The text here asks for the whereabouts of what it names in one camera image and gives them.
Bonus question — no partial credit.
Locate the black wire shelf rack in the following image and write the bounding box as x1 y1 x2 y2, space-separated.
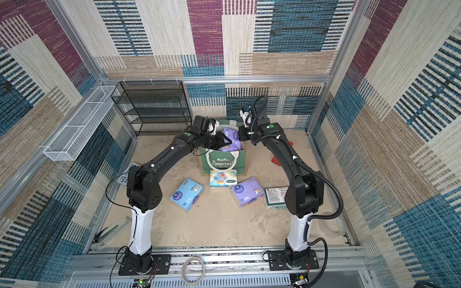
111 80 192 136

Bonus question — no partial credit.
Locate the white wire mesh basket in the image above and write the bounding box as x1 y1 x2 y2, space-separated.
43 85 115 162

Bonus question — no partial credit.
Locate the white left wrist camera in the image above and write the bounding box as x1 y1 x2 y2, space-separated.
207 119 220 135

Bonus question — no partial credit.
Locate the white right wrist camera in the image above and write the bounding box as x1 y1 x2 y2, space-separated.
240 106 253 128

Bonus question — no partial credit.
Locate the purple tissue pack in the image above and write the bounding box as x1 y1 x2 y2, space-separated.
219 128 242 152
231 177 265 208

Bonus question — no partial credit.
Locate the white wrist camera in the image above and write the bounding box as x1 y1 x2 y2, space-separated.
240 106 253 128
207 119 220 135

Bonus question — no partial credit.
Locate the light blue tissue pack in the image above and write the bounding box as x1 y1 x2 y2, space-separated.
170 178 204 212

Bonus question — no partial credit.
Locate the white cartoon tissue pack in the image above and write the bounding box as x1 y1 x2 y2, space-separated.
210 169 238 189

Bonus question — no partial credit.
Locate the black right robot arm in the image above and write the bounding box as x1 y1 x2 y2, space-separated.
239 112 324 269

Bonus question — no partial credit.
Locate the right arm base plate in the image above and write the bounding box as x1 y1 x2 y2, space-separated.
262 248 319 271

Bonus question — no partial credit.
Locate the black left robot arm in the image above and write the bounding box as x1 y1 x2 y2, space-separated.
118 116 232 276

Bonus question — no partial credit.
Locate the clear tape roll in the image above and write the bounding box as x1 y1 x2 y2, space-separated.
319 217 345 238

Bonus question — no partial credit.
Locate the green canvas Christmas bag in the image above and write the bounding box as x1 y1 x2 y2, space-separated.
199 143 247 176

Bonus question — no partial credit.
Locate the green white box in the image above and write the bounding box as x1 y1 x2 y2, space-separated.
265 187 288 210

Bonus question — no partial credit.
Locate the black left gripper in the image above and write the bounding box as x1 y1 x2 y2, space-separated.
202 132 235 152

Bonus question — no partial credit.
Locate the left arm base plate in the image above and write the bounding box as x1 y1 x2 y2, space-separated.
118 254 171 276

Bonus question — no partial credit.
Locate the colourful children's book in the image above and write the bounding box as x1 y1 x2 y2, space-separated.
116 163 140 186

